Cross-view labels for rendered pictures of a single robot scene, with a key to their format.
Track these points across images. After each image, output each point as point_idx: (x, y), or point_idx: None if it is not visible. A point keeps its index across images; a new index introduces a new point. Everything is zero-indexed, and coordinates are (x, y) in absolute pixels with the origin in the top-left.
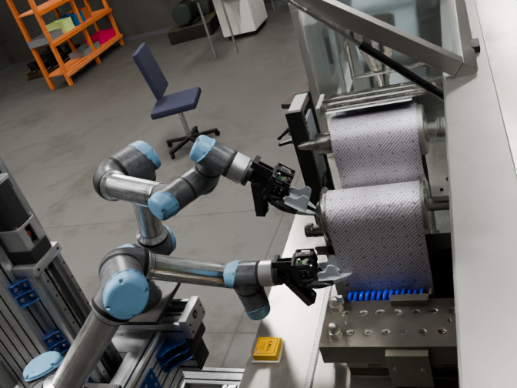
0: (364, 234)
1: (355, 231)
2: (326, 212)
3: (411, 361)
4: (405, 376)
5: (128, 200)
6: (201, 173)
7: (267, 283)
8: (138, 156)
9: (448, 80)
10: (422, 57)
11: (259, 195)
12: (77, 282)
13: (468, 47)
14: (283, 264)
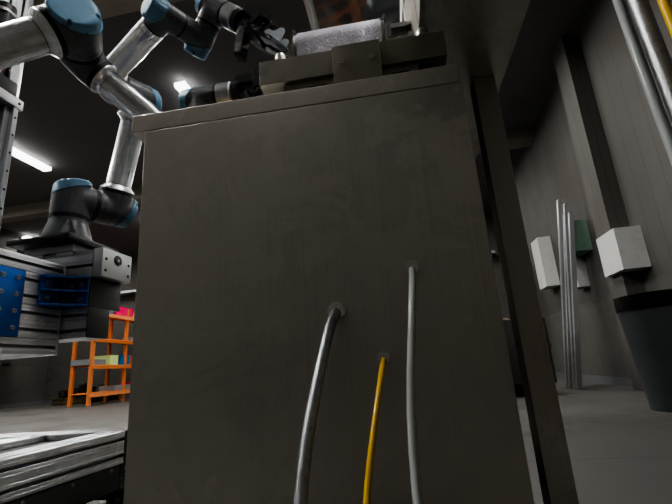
0: (328, 44)
1: (321, 42)
2: (298, 33)
3: (360, 49)
4: (351, 72)
5: (122, 44)
6: (199, 16)
7: (222, 90)
8: (145, 85)
9: None
10: None
11: (242, 31)
12: (12, 145)
13: None
14: (245, 76)
